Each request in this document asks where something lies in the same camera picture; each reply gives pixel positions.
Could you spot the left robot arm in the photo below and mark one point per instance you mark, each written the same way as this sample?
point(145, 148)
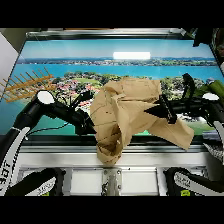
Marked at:
point(31, 113)

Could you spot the green garment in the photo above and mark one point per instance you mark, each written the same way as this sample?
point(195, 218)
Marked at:
point(213, 87)

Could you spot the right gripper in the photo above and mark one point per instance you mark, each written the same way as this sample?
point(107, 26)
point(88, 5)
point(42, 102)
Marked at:
point(167, 109)

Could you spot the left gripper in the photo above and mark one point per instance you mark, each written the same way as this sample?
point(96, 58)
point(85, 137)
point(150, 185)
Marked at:
point(85, 124)

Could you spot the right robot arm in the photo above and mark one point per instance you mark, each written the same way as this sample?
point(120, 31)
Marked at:
point(196, 106)

